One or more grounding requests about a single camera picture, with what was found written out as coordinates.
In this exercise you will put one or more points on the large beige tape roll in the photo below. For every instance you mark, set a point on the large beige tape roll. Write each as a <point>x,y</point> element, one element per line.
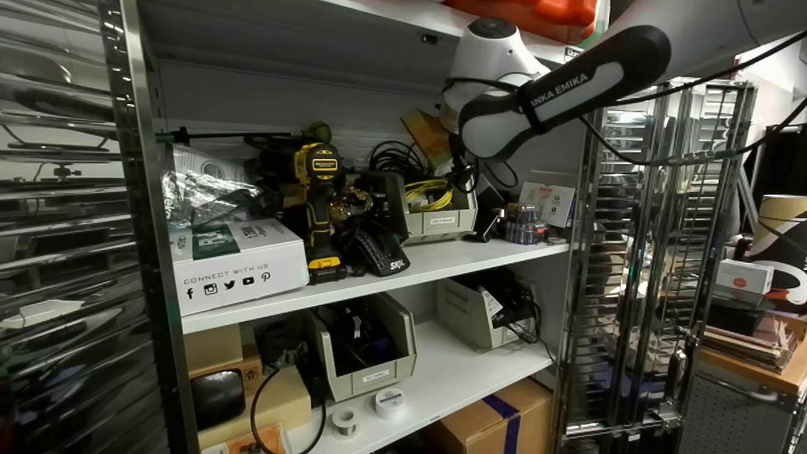
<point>783,219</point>

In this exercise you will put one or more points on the white tape roll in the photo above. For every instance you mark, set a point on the white tape roll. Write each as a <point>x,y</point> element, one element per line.
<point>389,403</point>
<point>345,420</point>

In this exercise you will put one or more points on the white box with social icons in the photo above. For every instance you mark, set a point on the white box with social icons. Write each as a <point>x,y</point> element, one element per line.
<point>241,266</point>

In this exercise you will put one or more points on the small dark cans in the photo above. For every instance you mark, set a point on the small dark cans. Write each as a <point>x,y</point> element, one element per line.
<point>525,227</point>

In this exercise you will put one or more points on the large grey open storage bin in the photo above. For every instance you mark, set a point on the large grey open storage bin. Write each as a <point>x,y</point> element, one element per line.
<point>366,354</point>

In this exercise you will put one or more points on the black rounded pouch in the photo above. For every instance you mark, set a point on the black rounded pouch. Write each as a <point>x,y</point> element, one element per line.
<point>216,397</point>

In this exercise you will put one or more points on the grey storage bin with label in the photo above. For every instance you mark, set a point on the grey storage bin with label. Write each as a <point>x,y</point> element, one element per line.
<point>437,222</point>

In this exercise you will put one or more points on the clear crumpled plastic bag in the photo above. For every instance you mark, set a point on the clear crumpled plastic bag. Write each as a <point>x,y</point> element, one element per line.
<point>202,195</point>

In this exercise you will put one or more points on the brown cardboard box stack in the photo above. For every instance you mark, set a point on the brown cardboard box stack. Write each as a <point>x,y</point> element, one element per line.
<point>282,403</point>

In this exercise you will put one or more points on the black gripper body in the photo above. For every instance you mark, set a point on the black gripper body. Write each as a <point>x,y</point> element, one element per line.
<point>456,165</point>

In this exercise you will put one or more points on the white box with red logo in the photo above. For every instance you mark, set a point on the white box with red logo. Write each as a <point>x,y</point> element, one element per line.
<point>746,276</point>

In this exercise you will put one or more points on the orange plastic case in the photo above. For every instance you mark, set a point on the orange plastic case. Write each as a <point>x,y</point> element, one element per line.
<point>539,13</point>

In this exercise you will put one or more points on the small white printed box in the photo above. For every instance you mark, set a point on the small white printed box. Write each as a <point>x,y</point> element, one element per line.
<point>550,204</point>

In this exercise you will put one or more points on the white shelf board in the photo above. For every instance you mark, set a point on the white shelf board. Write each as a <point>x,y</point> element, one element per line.
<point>379,280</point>
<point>437,379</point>

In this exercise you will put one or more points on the metal shelf upright post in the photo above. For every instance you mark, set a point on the metal shelf upright post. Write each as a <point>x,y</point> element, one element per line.
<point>143,227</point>

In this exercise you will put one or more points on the small black device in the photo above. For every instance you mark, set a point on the small black device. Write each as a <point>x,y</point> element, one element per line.
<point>490,216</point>

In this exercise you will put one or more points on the cardboard box with blue tape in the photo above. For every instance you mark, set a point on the cardboard box with blue tape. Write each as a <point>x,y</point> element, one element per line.
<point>495,420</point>

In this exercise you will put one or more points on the black battery charger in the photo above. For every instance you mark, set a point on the black battery charger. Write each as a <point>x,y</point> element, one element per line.
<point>379,253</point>

